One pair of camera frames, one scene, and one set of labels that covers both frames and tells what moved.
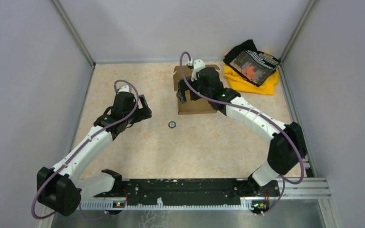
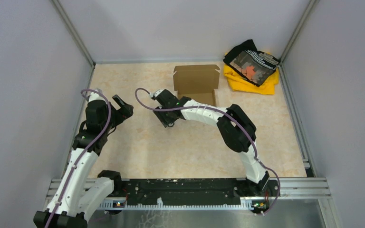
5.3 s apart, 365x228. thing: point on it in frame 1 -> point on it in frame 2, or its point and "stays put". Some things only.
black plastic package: x=255 y=66 stays put
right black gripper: x=182 y=88 -> x=165 y=121
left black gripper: x=143 y=113 -> x=126 y=109
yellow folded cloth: x=237 y=82 stays put
